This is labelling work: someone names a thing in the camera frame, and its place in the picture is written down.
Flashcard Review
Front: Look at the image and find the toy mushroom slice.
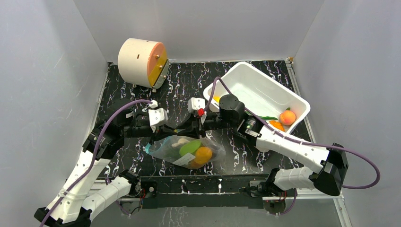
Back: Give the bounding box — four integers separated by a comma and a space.
172, 138, 190, 149

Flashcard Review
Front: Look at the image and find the green toy leaf vegetable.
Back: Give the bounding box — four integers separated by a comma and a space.
179, 140, 201, 156

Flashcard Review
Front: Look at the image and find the clear blue zip top bag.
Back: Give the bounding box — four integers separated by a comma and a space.
145, 135, 226, 169

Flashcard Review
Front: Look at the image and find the toy orange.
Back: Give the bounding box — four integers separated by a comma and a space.
193, 147, 213, 165

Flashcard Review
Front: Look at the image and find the orange toy pineapple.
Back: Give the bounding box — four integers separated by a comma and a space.
164, 146, 205, 169

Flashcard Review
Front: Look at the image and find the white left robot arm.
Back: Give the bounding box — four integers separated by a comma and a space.
34, 104, 174, 227

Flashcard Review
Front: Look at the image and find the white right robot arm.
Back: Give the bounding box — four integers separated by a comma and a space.
177, 95, 348, 196

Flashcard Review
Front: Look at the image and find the yellow toy lemon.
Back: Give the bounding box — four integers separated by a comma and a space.
212, 96, 220, 104

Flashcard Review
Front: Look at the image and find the white plastic bin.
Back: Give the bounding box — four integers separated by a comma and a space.
203, 61, 311, 154

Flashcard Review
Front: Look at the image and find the green toy chili pepper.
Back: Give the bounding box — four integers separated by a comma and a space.
249, 113, 278, 121

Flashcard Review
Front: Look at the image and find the orange toy carrot piece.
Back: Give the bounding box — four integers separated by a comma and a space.
269, 120, 285, 131

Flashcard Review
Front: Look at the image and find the toy peach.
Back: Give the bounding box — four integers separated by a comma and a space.
279, 107, 296, 126

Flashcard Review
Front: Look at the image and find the cream cylindrical container orange lid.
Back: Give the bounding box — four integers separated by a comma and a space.
117, 38, 169, 92

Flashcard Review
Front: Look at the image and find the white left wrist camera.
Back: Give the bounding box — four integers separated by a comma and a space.
148, 100, 168, 132

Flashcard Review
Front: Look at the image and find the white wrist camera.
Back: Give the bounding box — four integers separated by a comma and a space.
188, 97, 207, 124
148, 100, 168, 132

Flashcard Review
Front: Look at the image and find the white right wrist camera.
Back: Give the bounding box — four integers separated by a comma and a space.
188, 97, 207, 124

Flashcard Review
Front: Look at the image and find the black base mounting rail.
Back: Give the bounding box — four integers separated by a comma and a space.
119, 174, 314, 217

